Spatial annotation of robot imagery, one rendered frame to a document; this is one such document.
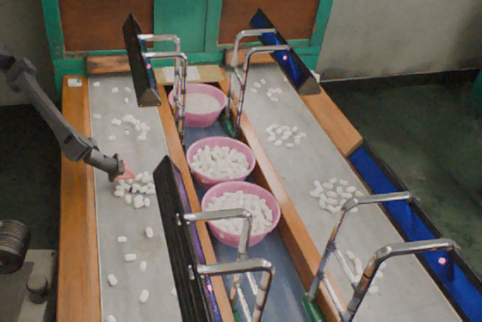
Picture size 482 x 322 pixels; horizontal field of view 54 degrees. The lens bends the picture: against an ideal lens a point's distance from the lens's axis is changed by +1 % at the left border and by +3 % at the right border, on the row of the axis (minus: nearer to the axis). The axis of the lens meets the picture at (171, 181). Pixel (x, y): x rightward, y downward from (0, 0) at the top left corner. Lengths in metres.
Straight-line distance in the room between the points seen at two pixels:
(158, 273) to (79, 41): 1.28
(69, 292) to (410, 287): 0.99
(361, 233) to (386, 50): 2.50
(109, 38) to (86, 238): 1.12
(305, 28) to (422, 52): 1.80
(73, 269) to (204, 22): 1.39
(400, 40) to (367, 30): 0.32
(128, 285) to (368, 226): 0.83
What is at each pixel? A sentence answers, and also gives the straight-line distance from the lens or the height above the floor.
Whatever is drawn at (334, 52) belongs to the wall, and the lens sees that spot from 3.76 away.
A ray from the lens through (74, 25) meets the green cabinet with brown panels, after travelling 2.27.
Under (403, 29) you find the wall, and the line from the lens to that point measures 3.97.
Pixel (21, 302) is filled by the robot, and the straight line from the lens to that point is 1.74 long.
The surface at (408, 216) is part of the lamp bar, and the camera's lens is 1.24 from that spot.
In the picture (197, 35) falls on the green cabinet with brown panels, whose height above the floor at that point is 0.92.
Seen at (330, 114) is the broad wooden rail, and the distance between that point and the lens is 2.16.
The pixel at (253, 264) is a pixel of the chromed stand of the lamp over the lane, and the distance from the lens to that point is 0.97.
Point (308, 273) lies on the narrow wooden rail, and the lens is 1.48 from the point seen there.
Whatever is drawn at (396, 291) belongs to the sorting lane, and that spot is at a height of 0.74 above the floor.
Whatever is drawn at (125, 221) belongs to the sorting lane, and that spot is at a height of 0.74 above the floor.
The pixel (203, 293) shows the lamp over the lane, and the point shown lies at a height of 1.11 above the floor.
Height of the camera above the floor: 1.86
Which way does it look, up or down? 41 degrees down
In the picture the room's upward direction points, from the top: 2 degrees clockwise
